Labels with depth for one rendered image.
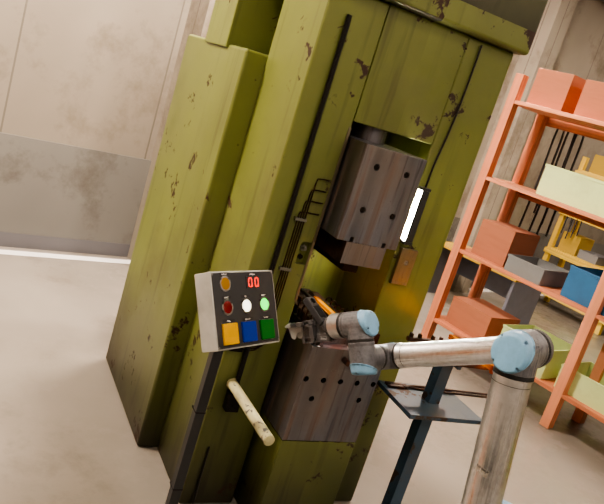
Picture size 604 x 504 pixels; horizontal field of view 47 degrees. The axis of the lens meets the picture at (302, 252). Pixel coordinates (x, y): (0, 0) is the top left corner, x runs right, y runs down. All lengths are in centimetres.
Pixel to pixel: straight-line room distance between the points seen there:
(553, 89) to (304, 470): 395
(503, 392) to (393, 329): 134
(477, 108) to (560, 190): 275
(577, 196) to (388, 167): 313
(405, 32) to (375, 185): 62
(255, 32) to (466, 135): 108
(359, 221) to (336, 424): 92
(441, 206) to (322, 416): 107
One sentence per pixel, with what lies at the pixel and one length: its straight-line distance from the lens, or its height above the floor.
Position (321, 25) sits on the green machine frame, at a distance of 277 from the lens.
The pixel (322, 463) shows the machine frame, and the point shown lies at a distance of 325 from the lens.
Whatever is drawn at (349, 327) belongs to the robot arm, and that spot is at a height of 119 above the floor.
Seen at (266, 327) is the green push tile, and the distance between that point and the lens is 264.
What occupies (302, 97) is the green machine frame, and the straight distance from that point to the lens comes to 276.
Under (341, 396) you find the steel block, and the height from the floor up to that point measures 70.
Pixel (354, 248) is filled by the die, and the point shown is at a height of 134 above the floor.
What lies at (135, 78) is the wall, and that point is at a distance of 604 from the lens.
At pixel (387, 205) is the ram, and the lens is 289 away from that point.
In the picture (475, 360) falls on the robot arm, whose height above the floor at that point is 126.
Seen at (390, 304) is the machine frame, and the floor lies 108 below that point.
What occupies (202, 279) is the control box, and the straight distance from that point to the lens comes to 249.
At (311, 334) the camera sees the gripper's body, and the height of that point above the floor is 109.
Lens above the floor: 191
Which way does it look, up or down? 13 degrees down
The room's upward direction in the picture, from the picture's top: 17 degrees clockwise
